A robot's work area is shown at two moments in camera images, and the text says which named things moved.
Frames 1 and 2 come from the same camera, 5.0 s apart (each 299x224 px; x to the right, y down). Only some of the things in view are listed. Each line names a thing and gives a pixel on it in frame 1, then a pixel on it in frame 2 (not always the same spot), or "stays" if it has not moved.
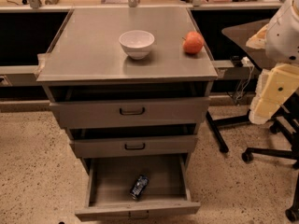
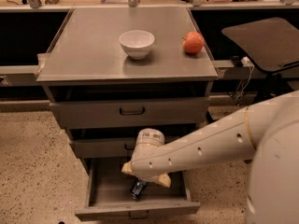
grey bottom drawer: x=111 y=180 stays
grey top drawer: x=125 y=113 stays
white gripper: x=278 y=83 -> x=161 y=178
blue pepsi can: x=139 y=187 stays
